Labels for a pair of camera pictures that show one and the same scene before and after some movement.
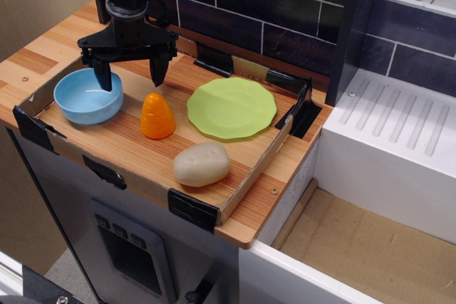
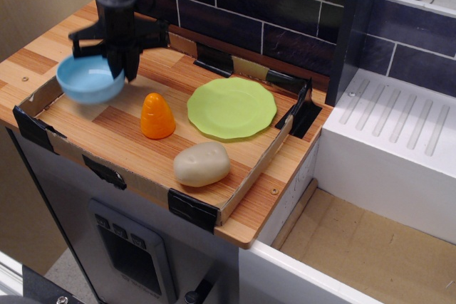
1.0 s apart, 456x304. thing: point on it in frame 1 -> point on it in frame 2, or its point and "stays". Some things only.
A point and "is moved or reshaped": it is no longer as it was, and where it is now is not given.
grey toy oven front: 130,246 stays
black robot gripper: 129,39 -> 118,27
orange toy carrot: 157,119 stays
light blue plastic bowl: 81,98 is moved or reshaped
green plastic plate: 230,107 stays
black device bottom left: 37,288 stays
